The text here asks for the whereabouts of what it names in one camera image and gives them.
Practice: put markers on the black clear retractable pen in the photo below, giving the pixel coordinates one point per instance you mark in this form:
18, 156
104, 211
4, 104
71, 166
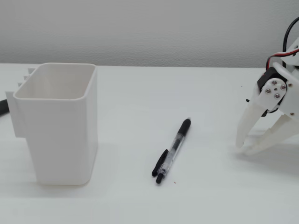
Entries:
184, 127

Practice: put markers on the white plastic pen holder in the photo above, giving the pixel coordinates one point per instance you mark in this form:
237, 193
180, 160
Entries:
60, 140

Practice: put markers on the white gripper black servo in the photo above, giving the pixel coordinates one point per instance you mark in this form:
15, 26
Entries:
273, 93

